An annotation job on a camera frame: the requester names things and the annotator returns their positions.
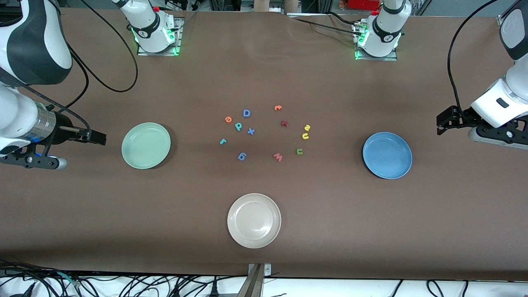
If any brown table cover sheet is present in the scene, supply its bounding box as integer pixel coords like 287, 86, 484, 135
0, 7, 528, 282

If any blue plate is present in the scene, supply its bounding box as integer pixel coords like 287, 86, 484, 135
362, 132, 413, 180

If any aluminium camera post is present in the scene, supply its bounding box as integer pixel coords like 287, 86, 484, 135
236, 263, 273, 297

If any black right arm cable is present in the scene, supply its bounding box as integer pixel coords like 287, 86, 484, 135
41, 0, 139, 132

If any red box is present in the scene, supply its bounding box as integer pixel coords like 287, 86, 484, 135
348, 0, 378, 11

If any pale green plate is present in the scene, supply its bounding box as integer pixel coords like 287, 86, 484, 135
121, 122, 172, 170

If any teal cable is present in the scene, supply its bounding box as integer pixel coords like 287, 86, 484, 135
56, 270, 81, 288

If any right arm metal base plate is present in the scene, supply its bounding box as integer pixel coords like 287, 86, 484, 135
137, 16, 184, 57

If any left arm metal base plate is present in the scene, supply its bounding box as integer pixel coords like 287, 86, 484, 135
354, 21, 398, 61

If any background metal rack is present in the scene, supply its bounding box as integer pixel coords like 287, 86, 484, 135
206, 0, 347, 13

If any black looped cable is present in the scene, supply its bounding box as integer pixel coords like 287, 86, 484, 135
115, 276, 178, 297
426, 280, 445, 297

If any beige plate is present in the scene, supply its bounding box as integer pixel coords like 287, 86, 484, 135
227, 193, 282, 249

